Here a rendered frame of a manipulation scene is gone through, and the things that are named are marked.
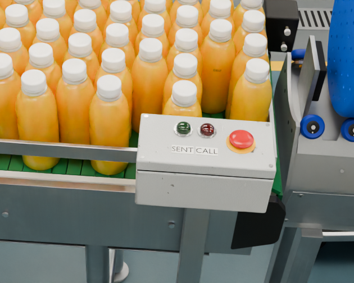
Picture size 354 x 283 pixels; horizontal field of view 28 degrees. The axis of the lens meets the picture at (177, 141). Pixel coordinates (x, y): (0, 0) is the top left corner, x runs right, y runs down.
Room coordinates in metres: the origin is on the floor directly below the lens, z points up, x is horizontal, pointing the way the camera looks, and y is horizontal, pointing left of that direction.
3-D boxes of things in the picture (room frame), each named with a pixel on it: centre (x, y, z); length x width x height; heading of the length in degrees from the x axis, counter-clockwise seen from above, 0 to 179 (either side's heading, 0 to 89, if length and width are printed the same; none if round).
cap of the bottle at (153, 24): (1.02, 0.06, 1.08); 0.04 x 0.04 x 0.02
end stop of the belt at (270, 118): (1.02, -0.16, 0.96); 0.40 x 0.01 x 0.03; 2
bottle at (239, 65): (0.99, -0.12, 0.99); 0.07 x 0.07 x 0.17
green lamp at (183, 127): (0.74, -0.01, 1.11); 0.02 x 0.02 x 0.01
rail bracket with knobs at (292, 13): (1.22, -0.19, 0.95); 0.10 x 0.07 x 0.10; 2
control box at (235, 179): (0.73, -0.04, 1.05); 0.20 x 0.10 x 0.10; 92
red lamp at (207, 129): (0.74, -0.04, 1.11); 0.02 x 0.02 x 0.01
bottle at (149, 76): (0.95, 0.06, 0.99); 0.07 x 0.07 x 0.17
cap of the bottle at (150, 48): (0.95, 0.06, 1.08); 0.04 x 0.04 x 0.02
